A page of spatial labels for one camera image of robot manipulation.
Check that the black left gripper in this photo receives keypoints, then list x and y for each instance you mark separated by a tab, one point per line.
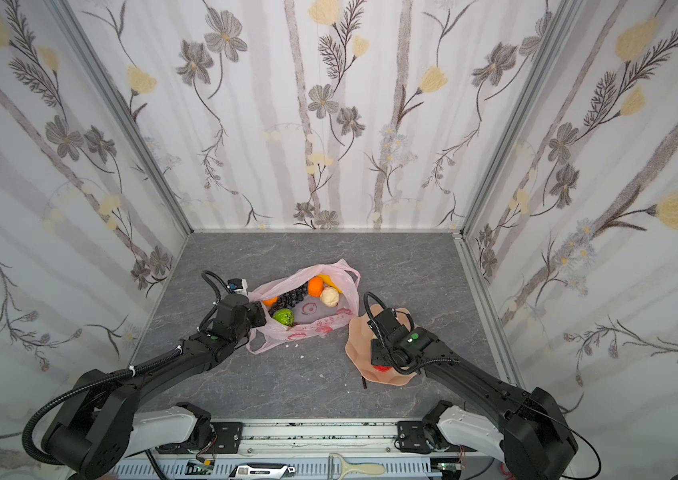
252	312

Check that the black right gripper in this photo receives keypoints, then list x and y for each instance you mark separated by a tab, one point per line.
381	324

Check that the small orange fake fruit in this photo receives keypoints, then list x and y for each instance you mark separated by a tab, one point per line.
270	302

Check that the pink plastic bag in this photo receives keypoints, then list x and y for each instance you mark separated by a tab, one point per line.
312	317

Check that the beige fake bun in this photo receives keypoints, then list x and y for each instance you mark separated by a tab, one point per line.
330	297

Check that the orange fake tangerine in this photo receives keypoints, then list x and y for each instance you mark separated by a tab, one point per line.
315	286

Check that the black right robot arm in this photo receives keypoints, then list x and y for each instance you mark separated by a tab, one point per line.
535	439

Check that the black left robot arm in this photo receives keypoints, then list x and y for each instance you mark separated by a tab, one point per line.
88	428

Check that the green fake fruit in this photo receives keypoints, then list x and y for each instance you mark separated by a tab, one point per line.
284	317

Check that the yellow fake banana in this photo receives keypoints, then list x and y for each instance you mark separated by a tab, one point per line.
329	283

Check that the peach plastic bowl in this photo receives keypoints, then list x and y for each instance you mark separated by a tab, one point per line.
358	350

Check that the black grape bunch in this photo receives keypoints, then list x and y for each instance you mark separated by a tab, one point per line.
290	298

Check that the white utility knife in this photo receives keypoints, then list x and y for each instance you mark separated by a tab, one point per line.
262	471

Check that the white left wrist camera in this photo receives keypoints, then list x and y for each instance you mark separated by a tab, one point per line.
238	286

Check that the cream handled peeler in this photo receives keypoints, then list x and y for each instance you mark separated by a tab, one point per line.
338	468

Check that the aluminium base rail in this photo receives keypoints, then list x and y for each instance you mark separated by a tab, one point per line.
400	445

